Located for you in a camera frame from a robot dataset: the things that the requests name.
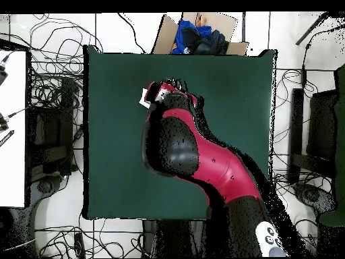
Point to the white towel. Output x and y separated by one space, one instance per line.
143 99

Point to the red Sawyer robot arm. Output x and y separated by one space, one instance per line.
215 167

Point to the brown cardboard box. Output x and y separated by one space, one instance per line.
164 37

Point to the dark navy garment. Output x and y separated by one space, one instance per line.
213 43

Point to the blue garment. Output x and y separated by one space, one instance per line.
186 25

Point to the dark green table cloth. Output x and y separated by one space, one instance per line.
121 162

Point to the black rod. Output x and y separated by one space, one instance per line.
312 28

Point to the black device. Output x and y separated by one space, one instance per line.
2 74
2 124

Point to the black labelled bar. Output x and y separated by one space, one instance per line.
6 138

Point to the white desk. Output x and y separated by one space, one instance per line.
13 162

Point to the black power strip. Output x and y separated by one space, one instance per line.
79 245

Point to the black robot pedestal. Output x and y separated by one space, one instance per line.
172 237

